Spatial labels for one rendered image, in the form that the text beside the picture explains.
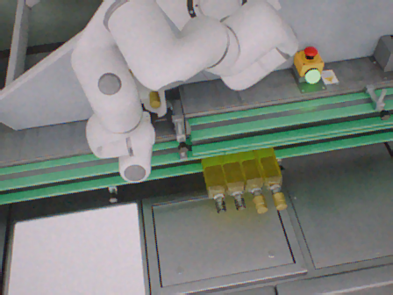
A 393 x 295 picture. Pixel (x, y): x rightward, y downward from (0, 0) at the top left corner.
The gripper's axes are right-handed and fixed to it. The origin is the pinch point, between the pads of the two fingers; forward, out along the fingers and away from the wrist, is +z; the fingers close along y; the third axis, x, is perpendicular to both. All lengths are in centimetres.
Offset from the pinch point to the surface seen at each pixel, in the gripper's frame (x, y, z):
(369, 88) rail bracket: -4, 73, 0
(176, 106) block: -4.8, 13.4, 5.6
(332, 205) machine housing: -41, 61, -12
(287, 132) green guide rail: -15.1, 47.0, -1.3
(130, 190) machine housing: -37.8, -5.6, 6.9
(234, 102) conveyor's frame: -4.7, 31.1, 3.7
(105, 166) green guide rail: -19.1, -10.7, -0.8
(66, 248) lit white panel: -40.0, -26.6, -12.9
